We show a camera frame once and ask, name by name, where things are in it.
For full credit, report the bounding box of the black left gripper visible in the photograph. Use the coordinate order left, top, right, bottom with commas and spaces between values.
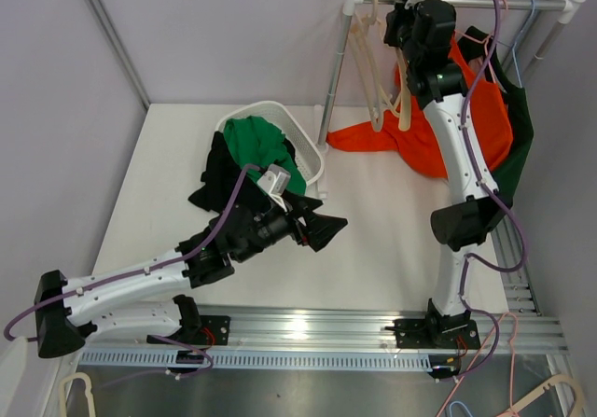
234, 189, 346, 264

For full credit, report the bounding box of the beige plastic hanger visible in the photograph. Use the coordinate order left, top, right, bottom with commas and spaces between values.
349, 0, 386, 132

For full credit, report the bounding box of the dark green t shirt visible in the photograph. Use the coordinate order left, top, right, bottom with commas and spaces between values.
459, 25, 534, 211

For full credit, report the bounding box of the pink wire hanger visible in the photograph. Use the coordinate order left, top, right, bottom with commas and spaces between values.
456, 25, 507, 89

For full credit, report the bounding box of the black t shirt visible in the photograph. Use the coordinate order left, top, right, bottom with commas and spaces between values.
188, 132, 294, 213

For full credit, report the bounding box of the orange t shirt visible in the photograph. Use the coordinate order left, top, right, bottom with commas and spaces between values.
326, 34, 514, 179

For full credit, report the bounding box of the blue wire hanger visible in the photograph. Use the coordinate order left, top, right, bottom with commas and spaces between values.
509, 0, 537, 88

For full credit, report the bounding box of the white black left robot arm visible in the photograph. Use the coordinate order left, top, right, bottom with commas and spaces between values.
34, 193, 348, 359

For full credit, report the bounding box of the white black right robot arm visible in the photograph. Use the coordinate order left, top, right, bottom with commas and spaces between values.
384, 0, 507, 348

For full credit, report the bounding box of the pink hanger bottom right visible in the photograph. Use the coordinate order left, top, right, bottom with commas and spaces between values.
437, 312, 521, 417

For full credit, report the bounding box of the blue hanger bottom right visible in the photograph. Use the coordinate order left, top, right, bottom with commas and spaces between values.
446, 400, 473, 417

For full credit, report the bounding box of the white perforated plastic basket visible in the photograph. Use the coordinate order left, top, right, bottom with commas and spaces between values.
216, 101, 323, 194

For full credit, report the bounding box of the white metal clothes rack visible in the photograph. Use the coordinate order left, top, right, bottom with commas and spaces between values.
314, 0, 587, 155

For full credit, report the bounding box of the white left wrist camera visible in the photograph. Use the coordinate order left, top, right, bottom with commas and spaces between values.
257, 164, 291, 212

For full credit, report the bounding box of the aluminium mounting rail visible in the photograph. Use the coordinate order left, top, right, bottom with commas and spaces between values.
86, 298, 568, 354

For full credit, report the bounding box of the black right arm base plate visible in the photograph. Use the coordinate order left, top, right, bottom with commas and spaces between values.
384, 318, 480, 350

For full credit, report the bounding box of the white slotted cable duct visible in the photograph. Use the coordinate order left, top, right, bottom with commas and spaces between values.
79, 348, 432, 372

